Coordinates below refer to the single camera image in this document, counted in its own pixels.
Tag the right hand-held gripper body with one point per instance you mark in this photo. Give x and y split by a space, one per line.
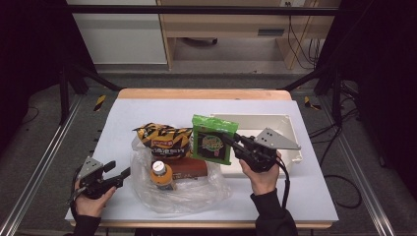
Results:
259 157

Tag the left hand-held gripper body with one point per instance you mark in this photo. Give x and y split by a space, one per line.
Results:
90 167

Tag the green snack packet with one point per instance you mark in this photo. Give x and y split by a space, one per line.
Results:
209 144

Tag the white plastic tray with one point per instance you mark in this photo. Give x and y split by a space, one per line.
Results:
262 123

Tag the brown snack box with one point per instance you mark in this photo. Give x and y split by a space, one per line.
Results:
191 168

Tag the yellow black chips bag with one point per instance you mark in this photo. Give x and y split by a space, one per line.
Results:
164 137

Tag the clear plastic bag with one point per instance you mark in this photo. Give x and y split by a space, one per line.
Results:
196 196

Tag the person's right hand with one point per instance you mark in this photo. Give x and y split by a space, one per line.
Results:
264 183

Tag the person's left hand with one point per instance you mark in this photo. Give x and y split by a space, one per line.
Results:
91 206

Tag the orange drink bottle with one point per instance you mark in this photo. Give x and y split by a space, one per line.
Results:
161 177

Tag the yellow black floor tape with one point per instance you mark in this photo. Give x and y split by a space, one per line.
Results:
309 103
100 102

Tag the black metal stand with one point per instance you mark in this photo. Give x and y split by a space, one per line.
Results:
334 85
88 77

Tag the office chair base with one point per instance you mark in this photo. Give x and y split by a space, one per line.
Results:
200 41

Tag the wooden desk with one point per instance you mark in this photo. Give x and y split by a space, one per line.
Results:
226 24

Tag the black curtain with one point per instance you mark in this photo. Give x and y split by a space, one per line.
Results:
383 82
29 59

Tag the white cabinet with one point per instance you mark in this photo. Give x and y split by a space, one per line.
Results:
121 36

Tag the aluminium floor rail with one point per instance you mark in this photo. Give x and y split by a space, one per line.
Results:
364 177
36 173

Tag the black frame crossbar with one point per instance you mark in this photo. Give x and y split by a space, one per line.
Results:
196 10

